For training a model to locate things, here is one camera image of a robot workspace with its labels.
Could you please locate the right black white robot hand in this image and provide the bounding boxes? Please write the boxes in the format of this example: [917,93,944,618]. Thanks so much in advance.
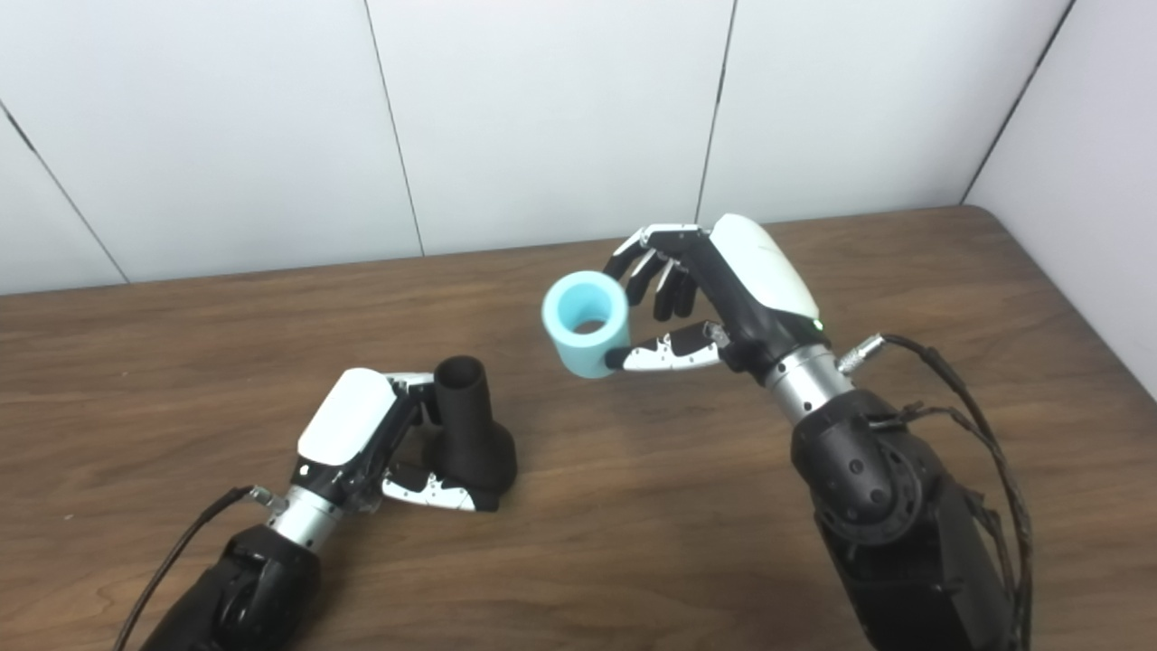
[603,213,828,376]

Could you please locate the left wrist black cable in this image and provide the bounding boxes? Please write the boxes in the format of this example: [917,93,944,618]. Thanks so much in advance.
[113,486,286,651]

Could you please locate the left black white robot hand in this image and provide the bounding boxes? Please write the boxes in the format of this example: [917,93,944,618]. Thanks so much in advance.
[291,367,500,514]

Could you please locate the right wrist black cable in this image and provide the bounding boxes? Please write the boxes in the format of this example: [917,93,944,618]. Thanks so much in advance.
[836,333,1034,651]

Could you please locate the light-blue hose piece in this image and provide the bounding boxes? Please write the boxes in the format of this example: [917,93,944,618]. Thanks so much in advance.
[541,270,631,380]

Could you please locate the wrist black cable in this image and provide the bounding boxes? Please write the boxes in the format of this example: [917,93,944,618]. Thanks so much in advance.
[836,333,1034,651]
[113,486,286,651]

